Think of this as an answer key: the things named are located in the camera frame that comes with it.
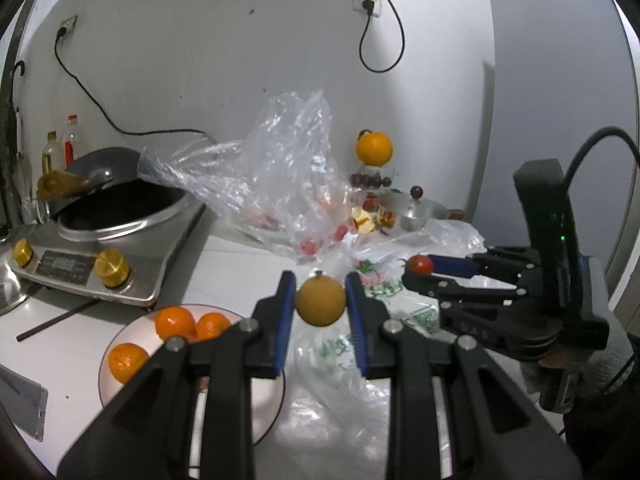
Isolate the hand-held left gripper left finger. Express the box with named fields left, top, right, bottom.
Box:
left=57, top=270, right=297, bottom=480

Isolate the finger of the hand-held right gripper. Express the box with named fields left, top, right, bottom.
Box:
left=401, top=271, right=530, bottom=320
left=427, top=247, right=538, bottom=288

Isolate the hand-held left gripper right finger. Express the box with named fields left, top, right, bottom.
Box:
left=344, top=271, right=583, bottom=480

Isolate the small yellow-green fruit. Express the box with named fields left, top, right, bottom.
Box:
left=295, top=271, right=347, bottom=328

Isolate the green printed plastic bag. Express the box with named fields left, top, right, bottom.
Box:
left=287, top=217, right=488, bottom=466

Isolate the small mandarin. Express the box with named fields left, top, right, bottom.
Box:
left=194, top=311, right=232, bottom=342
left=107, top=342, right=151, bottom=385
left=154, top=306, right=197, bottom=342

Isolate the white plate with black rim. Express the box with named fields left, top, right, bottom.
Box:
left=98, top=304, right=287, bottom=448

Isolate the person's right forearm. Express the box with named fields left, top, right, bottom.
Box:
left=520, top=317, right=640, bottom=413

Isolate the person's right hand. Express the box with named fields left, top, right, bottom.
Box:
left=537, top=346, right=581, bottom=372

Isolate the steel pot with lid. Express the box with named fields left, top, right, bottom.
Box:
left=377, top=186, right=466, bottom=233

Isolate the orange peel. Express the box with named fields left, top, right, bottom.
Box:
left=350, top=207, right=396, bottom=233

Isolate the large orange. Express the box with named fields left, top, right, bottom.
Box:
left=356, top=129, right=393, bottom=167

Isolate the crumpled clear plastic bag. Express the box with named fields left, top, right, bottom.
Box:
left=137, top=89, right=361, bottom=266

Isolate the grey door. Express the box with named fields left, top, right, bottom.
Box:
left=482, top=0, right=640, bottom=311

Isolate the black wok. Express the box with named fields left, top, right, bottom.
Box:
left=9, top=185, right=207, bottom=307

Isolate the brown chopstick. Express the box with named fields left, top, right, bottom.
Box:
left=16, top=301, right=98, bottom=342

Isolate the red-capped bottle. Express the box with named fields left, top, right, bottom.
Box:
left=61, top=114, right=83, bottom=166

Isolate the steel bowl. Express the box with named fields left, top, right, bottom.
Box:
left=0, top=250, right=31, bottom=316

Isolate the smartphone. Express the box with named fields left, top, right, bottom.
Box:
left=0, top=365, right=48, bottom=441

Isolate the cooking oil bottle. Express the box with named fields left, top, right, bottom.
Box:
left=41, top=131, right=63, bottom=176

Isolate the black umbrella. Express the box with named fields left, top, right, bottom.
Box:
left=0, top=60, right=31, bottom=226

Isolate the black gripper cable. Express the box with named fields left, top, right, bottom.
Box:
left=562, top=126, right=640, bottom=186

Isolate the dark wok with wooden handle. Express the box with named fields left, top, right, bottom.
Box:
left=37, top=146, right=146, bottom=211

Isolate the black hood power cable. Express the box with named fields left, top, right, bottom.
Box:
left=357, top=0, right=406, bottom=73

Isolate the black cooker power cable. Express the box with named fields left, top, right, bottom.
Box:
left=54, top=30, right=211, bottom=137

